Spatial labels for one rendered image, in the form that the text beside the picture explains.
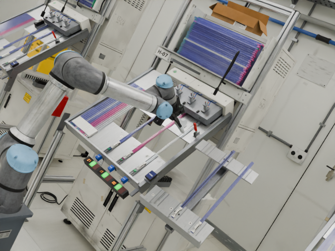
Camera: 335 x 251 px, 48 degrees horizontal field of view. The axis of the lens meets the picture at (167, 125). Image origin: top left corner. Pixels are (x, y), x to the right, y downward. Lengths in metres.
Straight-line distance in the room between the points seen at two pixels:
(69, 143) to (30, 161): 2.07
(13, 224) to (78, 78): 0.62
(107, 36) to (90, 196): 1.39
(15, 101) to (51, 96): 1.78
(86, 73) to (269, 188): 2.55
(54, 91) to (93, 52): 1.71
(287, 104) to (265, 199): 0.92
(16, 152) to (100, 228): 1.14
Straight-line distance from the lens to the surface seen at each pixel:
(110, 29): 3.26
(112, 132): 2.18
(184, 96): 2.25
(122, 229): 1.99
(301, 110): 3.63
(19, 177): 1.51
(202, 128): 2.13
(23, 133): 1.60
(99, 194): 2.50
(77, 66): 1.45
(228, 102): 2.18
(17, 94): 3.32
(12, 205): 1.56
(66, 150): 3.58
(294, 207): 3.59
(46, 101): 1.57
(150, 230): 2.26
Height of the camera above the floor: 1.35
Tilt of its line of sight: 10 degrees down
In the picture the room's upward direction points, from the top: 28 degrees clockwise
